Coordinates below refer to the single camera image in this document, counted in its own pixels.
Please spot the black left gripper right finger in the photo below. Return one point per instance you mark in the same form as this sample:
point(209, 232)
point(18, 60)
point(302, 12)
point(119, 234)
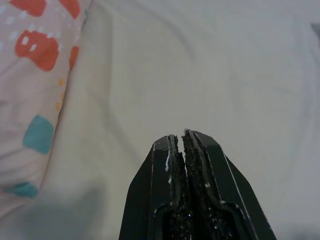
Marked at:
point(225, 200)

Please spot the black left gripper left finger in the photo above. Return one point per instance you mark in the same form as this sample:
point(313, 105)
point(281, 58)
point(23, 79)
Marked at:
point(150, 200)

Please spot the white pillow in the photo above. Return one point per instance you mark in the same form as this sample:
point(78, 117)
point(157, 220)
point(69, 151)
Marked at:
point(190, 75)

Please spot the pink cloth with coloured patches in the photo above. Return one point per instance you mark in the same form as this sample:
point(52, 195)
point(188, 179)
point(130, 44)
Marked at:
point(27, 87)

